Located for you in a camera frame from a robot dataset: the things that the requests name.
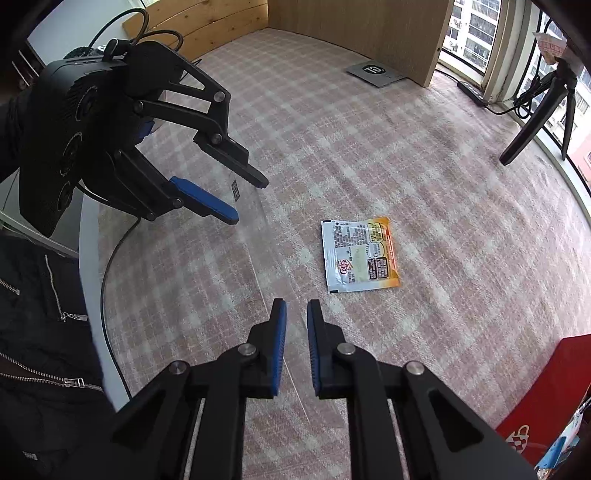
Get wooden slat panel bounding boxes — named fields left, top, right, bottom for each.
left=124, top=0, right=269, bottom=61

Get black tripod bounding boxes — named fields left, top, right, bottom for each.
left=499, top=55, right=580, bottom=166

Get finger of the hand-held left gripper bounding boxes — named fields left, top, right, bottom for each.
left=107, top=147, right=240, bottom=226
left=124, top=41, right=270, bottom=189

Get orange white sachet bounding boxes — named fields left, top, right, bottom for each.
left=321, top=216, right=402, bottom=294

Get person's black jacket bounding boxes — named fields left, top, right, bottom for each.
left=0, top=235, right=121, bottom=480

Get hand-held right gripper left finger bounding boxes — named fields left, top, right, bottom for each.
left=92, top=298, right=288, bottom=480

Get clear plastic bag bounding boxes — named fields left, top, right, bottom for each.
left=226, top=166, right=311, bottom=418

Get grey foil sachet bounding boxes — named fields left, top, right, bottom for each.
left=346, top=59, right=407, bottom=88

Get black power strip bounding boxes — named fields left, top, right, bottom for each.
left=456, top=79, right=488, bottom=108

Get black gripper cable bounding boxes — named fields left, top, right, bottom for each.
left=76, top=8, right=185, bottom=402

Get wooden board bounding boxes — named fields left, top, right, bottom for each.
left=268, top=0, right=455, bottom=88

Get white window frame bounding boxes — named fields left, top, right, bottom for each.
left=434, top=0, right=591, bottom=195

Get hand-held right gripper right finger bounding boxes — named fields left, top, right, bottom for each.
left=307, top=299, right=539, bottom=480

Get red cardboard box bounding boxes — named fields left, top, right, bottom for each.
left=496, top=335, right=591, bottom=469

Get black power cable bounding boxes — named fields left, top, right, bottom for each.
left=485, top=69, right=555, bottom=118

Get white papers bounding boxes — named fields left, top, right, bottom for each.
left=561, top=406, right=591, bottom=444

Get paper tag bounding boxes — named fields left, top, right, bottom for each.
left=533, top=31, right=570, bottom=58

